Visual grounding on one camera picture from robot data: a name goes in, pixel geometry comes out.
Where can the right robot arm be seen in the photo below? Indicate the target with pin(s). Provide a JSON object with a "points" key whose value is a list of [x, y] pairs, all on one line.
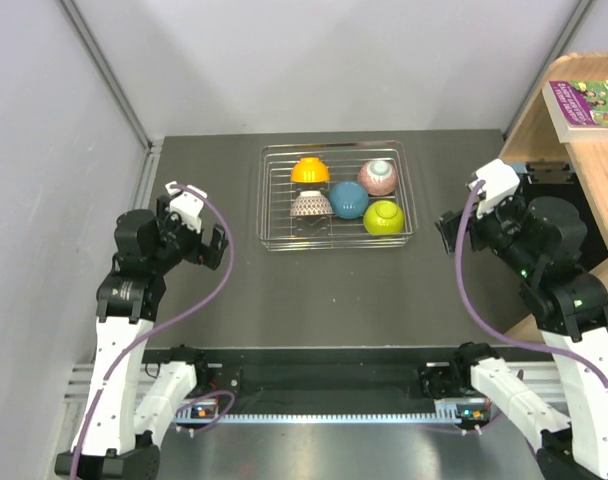
{"points": [[540, 240]]}

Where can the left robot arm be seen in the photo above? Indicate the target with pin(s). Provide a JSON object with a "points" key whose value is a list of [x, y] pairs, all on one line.
{"points": [[120, 435]]}

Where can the lime green bowl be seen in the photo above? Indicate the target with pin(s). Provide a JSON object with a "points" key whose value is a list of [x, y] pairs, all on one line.
{"points": [[384, 217]]}

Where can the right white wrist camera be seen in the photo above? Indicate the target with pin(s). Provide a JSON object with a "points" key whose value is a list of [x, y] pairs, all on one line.
{"points": [[499, 180]]}

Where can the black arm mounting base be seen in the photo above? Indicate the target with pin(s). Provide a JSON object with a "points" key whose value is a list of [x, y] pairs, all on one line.
{"points": [[324, 380]]}

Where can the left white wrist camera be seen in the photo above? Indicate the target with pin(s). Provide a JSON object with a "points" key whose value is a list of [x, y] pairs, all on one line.
{"points": [[187, 201]]}

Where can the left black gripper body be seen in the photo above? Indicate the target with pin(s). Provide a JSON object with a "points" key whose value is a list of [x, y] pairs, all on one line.
{"points": [[178, 239]]}

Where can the metal wire dish rack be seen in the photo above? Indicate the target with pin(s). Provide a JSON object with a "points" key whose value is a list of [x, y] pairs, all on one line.
{"points": [[280, 231]]}

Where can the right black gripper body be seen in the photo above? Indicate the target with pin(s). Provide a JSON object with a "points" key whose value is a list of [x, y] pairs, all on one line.
{"points": [[497, 227]]}

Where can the purple green book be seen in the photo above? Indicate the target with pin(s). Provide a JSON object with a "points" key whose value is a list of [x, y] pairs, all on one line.
{"points": [[578, 110]]}

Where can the wooden shelf unit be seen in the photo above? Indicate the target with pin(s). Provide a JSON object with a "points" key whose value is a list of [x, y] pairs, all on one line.
{"points": [[533, 138]]}

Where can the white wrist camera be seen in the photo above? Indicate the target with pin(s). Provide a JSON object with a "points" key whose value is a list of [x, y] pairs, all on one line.
{"points": [[499, 180], [187, 201]]}

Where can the blue ceramic bowl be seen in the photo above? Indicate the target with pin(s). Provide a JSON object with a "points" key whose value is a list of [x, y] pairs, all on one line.
{"points": [[349, 200]]}

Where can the black clipboard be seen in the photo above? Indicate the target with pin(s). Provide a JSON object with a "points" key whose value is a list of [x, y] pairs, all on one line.
{"points": [[552, 192]]}

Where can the red floral patterned bowl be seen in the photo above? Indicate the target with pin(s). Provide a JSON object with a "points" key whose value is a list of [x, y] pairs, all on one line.
{"points": [[310, 203]]}

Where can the orange bowl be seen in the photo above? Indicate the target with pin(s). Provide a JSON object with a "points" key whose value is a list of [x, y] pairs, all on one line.
{"points": [[310, 170]]}

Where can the black white leaf bowl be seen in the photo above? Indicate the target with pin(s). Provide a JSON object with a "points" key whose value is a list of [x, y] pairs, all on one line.
{"points": [[378, 177]]}

